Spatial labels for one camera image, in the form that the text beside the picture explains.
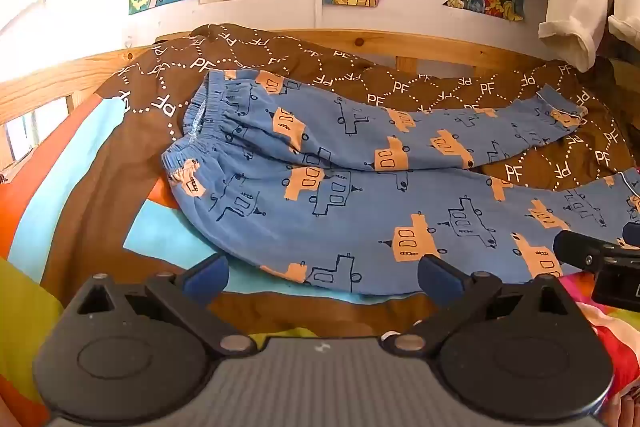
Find wooden bed frame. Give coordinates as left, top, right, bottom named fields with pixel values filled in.
left=0, top=29, right=566, bottom=170

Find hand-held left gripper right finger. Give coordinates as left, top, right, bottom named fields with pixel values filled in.
left=380, top=254, right=581, bottom=354

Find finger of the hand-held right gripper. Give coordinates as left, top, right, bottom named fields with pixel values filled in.
left=552, top=229, right=640, bottom=269

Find blue printed pants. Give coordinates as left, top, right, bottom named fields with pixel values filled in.
left=161, top=69, right=640, bottom=297

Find multicoloured bed sheet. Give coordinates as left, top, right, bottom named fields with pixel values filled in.
left=0, top=256, right=640, bottom=427

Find brown printed blanket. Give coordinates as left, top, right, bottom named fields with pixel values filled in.
left=0, top=23, right=640, bottom=339

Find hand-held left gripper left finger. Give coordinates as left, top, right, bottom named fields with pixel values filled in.
left=64, top=253, right=258, bottom=356

